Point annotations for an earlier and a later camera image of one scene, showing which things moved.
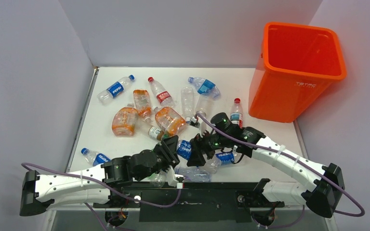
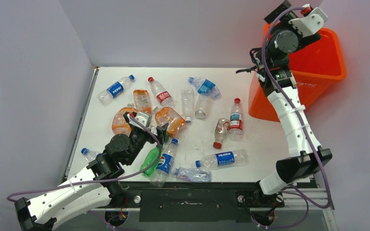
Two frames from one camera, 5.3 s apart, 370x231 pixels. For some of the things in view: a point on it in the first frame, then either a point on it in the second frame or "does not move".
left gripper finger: (170, 144) → (125, 115)
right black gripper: (197, 157) → (284, 17)
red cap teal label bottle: (236, 113) does not move
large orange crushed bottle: (171, 121) does not move
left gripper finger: (171, 160) → (161, 131)
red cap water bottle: (163, 96) does not move
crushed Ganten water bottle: (195, 173) does not move
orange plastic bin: (298, 65) does not move
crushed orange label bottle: (143, 104) does not move
